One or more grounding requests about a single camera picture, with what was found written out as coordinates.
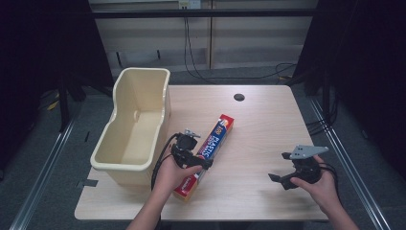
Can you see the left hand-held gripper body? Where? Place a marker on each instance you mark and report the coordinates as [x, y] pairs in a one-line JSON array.
[[185, 145]]

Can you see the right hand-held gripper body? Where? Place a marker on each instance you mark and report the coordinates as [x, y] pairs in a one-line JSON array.
[[308, 166]]

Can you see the plastic wrap box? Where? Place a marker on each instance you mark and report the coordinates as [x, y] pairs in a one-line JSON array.
[[213, 142]]

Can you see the cream plastic bin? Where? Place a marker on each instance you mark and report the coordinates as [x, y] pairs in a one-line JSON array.
[[140, 127]]

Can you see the person's right hand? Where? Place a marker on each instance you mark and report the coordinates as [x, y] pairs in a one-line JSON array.
[[322, 191]]

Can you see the person's left hand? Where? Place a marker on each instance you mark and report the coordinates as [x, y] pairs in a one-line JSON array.
[[170, 177]]

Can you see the dark curtain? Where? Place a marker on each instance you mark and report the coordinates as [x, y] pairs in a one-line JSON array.
[[41, 57], [367, 64]]

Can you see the black metal stand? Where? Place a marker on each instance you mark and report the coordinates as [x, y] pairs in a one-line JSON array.
[[63, 105]]

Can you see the black horizontal bar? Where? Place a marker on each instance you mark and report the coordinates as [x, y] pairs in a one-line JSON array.
[[204, 13]]

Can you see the metal floor rail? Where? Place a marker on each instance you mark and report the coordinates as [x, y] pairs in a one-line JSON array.
[[348, 166], [41, 174]]

